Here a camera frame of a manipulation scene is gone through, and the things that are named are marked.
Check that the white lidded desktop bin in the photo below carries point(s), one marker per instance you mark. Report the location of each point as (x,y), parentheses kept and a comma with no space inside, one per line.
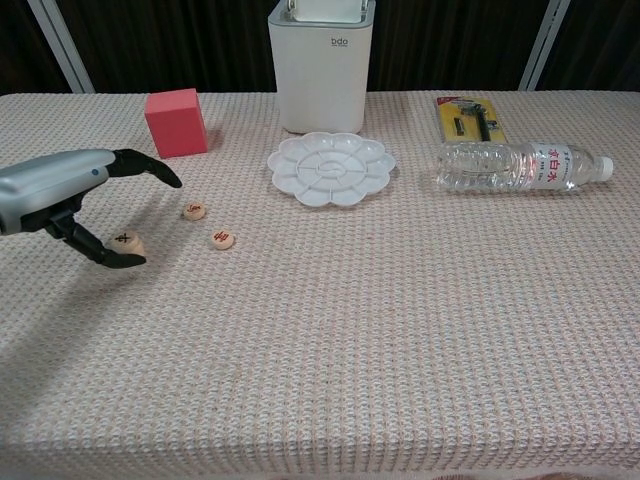
(320,85)

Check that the red cube block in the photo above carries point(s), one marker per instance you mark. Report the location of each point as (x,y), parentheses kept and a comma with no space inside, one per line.
(175,130)

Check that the clear plastic water bottle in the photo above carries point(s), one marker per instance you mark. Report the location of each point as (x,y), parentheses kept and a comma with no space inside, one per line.
(480,170)

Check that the wooden chess piece red character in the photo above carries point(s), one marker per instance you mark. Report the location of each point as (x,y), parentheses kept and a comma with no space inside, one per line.
(222,239)
(194,211)

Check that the white flower paint palette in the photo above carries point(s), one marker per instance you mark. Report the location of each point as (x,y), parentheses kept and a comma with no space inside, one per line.
(350,190)

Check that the razor in yellow blister pack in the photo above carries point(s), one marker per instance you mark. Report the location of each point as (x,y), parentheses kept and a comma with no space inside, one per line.
(445,125)

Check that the beige woven tablecloth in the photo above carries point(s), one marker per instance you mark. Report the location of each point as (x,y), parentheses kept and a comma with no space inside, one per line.
(350,325)

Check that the aluminium frame post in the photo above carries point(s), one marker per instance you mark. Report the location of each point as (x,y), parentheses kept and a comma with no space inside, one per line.
(542,45)
(60,45)

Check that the wooden chess piece black character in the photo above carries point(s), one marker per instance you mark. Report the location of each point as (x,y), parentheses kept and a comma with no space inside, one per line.
(142,251)
(125,240)

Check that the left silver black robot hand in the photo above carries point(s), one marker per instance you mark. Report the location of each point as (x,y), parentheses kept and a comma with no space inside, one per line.
(50,185)

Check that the black pleated curtain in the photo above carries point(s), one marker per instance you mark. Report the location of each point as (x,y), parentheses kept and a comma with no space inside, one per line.
(175,40)

